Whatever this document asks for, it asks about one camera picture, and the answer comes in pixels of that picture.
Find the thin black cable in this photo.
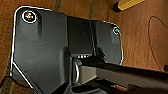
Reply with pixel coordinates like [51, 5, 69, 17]
[147, 14, 168, 73]

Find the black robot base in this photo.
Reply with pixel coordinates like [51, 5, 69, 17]
[8, 5, 125, 94]

